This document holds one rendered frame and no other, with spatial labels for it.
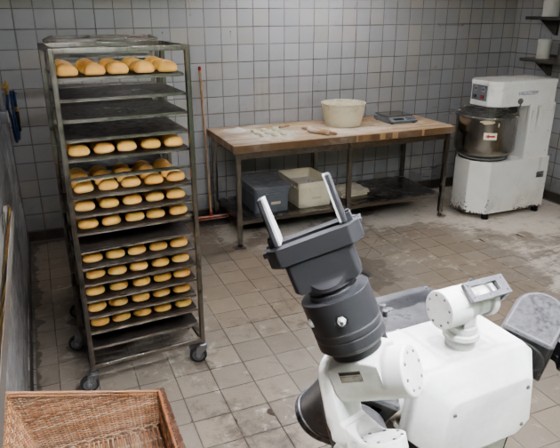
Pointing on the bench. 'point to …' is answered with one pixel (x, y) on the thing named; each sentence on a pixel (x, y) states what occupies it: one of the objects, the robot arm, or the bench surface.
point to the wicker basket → (18, 434)
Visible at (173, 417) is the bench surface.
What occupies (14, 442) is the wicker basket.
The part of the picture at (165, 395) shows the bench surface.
